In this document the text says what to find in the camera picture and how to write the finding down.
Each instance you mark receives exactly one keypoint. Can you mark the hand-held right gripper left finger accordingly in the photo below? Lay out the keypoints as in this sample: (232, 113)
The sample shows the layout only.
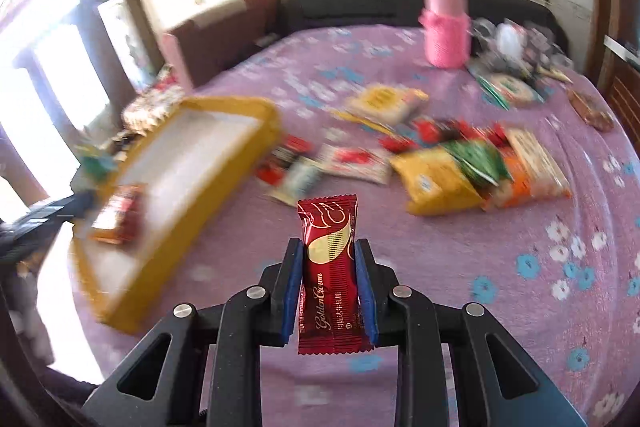
(292, 292)

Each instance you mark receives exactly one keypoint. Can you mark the white lidded container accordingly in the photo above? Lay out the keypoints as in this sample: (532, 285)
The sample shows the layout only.
(507, 39)

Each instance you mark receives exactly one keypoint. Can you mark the red foil candy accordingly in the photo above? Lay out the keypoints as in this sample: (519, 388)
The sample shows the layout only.
(435, 129)

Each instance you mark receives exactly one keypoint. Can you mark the red white snack packet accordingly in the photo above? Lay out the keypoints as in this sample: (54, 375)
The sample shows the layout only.
(355, 162)

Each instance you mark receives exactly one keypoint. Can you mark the orange cracker packet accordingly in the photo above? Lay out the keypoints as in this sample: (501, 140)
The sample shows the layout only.
(535, 172)

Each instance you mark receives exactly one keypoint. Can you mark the patterned blanket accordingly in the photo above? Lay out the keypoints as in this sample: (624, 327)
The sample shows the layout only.
(150, 102)

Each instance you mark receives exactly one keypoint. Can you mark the brown armchair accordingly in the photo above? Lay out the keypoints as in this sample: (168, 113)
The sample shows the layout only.
(220, 37)

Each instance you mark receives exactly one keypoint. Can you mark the pink knit-sleeved bottle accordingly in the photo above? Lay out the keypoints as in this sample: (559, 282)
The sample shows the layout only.
(445, 32)

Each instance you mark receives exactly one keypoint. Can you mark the green pea snack packet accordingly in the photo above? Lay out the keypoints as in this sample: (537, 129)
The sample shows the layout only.
(477, 159)

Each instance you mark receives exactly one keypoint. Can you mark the white green small packet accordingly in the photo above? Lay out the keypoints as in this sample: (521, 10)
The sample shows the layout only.
(300, 179)

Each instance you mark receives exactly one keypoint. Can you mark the wooden cabinet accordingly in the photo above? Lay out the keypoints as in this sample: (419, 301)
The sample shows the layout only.
(625, 87)

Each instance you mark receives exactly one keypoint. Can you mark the yellow cardboard box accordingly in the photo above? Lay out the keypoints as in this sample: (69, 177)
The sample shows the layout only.
(200, 157)

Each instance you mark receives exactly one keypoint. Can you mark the yellow label cracker packet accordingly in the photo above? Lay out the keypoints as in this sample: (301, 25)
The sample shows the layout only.
(382, 102)

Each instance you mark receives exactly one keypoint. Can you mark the purple floral tablecloth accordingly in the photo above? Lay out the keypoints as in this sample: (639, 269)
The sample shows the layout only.
(500, 257)

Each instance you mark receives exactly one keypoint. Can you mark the dark red small packet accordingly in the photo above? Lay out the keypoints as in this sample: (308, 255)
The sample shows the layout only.
(282, 157)

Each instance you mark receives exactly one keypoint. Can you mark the green white flat packet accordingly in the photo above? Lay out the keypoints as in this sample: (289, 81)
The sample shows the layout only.
(507, 88)

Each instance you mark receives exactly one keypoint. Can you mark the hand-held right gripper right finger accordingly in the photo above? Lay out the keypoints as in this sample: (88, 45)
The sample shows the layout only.
(365, 292)

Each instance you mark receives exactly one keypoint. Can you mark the red gold snack bar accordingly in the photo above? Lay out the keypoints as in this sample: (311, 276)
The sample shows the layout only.
(325, 267)

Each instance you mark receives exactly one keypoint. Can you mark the dark sofa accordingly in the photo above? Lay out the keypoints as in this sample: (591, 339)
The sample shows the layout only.
(350, 7)

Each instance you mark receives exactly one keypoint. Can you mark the teal object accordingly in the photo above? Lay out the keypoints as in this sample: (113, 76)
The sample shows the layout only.
(96, 162)

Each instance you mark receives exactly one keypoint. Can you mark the red orange snack packet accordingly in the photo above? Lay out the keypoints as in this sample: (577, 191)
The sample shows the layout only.
(120, 214)

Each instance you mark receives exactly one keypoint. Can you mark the wooden glass door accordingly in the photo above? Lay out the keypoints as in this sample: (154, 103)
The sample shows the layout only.
(90, 14)

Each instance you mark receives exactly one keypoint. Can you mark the large yellow snack bag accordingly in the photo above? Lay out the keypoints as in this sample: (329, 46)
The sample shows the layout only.
(435, 182)

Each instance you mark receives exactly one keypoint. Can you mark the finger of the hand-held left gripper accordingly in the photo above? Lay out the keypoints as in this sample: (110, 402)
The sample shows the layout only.
(70, 206)

